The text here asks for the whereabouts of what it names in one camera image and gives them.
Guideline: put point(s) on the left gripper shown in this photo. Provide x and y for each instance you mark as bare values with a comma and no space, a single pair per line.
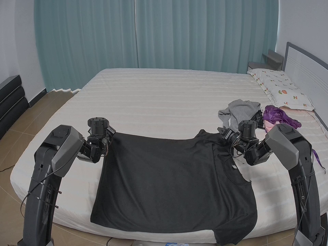
109,133

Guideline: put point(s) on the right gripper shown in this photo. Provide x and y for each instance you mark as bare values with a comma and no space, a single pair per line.
232,136

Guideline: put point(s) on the black T-shirt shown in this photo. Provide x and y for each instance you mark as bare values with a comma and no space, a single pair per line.
166,178

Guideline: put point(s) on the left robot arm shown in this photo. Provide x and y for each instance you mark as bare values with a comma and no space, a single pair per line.
64,147

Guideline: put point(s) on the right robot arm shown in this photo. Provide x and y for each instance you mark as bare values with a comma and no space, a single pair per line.
284,145

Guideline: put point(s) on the bed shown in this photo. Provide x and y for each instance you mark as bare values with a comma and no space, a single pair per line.
158,99

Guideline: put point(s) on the grey sweater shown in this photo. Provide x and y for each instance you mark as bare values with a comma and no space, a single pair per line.
240,109

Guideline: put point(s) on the pink garment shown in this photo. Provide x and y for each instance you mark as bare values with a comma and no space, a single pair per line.
268,127

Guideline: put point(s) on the purple satin garment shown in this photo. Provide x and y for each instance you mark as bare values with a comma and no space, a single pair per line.
278,115

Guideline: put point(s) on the white printed pillow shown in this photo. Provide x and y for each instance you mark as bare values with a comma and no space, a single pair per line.
281,86

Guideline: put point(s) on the grey bedside table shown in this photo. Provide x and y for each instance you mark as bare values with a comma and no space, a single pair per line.
269,61

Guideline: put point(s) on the blue-green curtain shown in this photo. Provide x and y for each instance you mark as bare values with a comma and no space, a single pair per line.
84,34
205,27

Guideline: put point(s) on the black chest of drawers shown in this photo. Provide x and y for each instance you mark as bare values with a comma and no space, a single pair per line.
10,99

